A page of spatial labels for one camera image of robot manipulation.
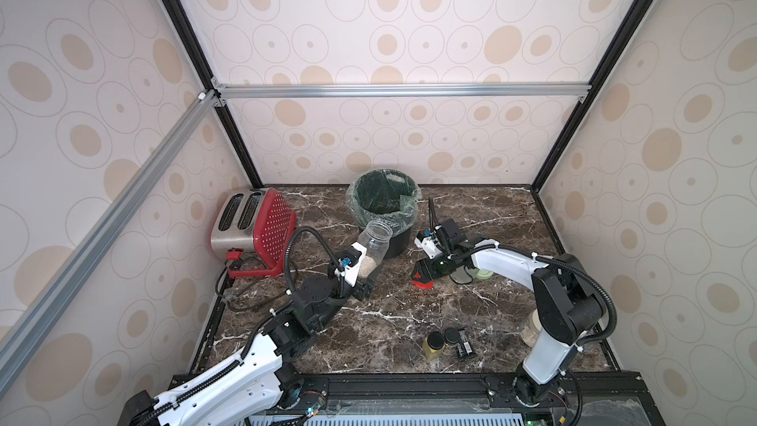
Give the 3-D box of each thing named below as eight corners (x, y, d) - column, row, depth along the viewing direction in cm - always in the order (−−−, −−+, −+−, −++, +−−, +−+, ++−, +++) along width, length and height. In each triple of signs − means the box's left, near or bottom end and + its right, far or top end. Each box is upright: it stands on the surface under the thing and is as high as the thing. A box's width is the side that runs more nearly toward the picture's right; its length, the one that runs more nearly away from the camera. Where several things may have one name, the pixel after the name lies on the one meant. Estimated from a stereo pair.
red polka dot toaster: (222, 276, 96) (194, 246, 82) (243, 222, 111) (223, 188, 97) (280, 276, 96) (263, 246, 82) (294, 222, 111) (281, 188, 97)
